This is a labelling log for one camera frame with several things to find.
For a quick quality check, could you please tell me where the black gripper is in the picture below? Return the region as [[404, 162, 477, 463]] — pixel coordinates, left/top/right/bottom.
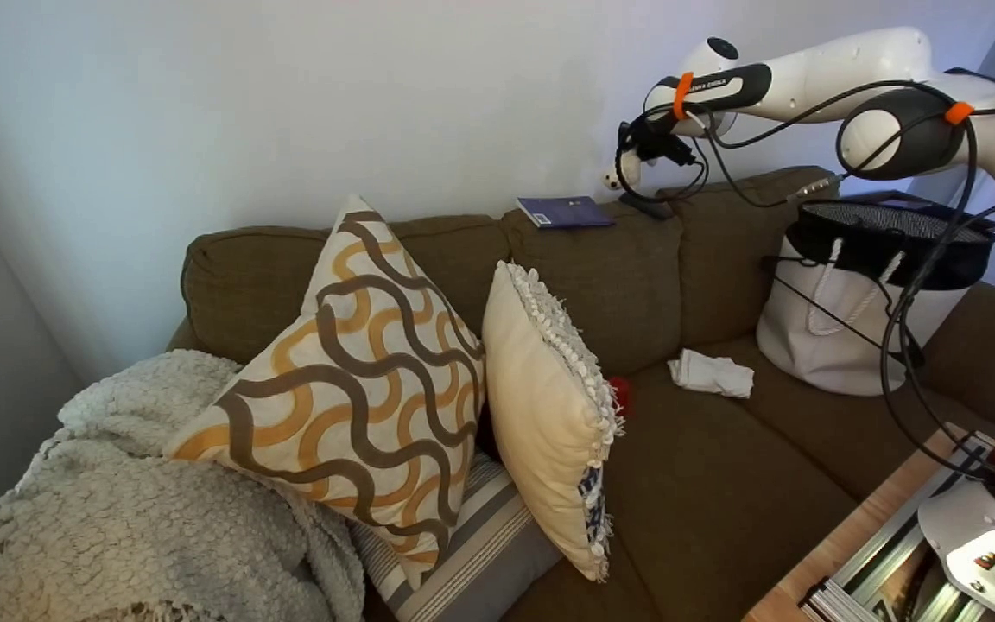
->
[[614, 111, 699, 177]]

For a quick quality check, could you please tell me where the brown couch back cushion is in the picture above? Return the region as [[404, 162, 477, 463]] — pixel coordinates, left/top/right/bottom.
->
[[670, 162, 844, 354], [499, 198, 692, 381], [180, 212, 514, 359]]

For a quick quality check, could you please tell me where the brown fabric couch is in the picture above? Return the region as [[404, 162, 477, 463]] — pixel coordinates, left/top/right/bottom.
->
[[166, 162, 995, 622]]

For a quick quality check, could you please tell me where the brown couch seat cushion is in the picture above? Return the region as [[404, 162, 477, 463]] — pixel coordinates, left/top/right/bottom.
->
[[500, 343, 862, 622], [727, 323, 991, 505]]

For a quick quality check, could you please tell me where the blue book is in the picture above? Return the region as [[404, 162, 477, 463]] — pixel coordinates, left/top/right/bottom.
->
[[514, 194, 619, 230]]

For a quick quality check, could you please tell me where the white crumpled cloth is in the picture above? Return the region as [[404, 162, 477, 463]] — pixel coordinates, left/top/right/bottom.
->
[[666, 345, 758, 402]]

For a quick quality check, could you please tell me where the black mesh laundry hamper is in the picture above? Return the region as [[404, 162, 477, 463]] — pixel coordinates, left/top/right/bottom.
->
[[752, 185, 995, 402]]

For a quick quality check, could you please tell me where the fringed blue white pattern pillow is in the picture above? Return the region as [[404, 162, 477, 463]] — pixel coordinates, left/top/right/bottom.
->
[[480, 258, 630, 584]]

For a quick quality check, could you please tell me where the brown orange wave pattern pillow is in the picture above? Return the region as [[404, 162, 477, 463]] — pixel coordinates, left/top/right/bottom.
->
[[162, 194, 489, 590]]

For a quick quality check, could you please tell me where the grey striped pillow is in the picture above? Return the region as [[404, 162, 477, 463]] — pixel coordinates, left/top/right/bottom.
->
[[352, 453, 563, 622]]

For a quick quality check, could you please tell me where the wooden table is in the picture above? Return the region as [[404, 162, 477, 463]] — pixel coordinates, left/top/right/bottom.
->
[[739, 418, 976, 622]]

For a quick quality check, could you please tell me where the grey knitted blanket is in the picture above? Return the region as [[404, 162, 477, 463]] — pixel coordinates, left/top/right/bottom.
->
[[0, 345, 368, 622]]

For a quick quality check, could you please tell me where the orange cable strap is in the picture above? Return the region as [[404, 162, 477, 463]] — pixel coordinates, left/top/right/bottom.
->
[[941, 95, 976, 131], [666, 66, 699, 123]]

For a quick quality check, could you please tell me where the thin black hamper handle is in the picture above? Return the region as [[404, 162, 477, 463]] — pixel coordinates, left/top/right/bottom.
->
[[763, 252, 927, 372]]

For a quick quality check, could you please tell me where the aluminium mounting frame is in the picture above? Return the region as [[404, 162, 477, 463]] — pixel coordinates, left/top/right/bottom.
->
[[804, 429, 995, 622]]

